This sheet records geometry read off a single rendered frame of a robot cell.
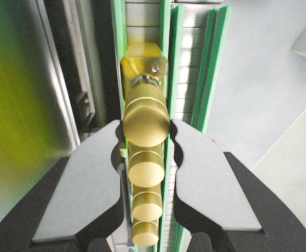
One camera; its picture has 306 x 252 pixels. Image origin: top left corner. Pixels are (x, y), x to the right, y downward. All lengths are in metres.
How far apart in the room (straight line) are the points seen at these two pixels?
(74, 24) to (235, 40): 0.43
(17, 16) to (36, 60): 0.04
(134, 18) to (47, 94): 0.22
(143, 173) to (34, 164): 0.13
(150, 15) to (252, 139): 0.59
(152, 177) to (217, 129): 0.54
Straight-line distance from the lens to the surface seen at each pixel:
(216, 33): 0.35
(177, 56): 0.31
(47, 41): 0.29
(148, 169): 0.16
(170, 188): 0.64
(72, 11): 0.50
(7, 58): 0.22
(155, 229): 0.25
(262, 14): 0.61
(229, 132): 0.71
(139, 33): 0.39
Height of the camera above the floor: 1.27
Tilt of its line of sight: 59 degrees down
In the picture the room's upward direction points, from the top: 174 degrees clockwise
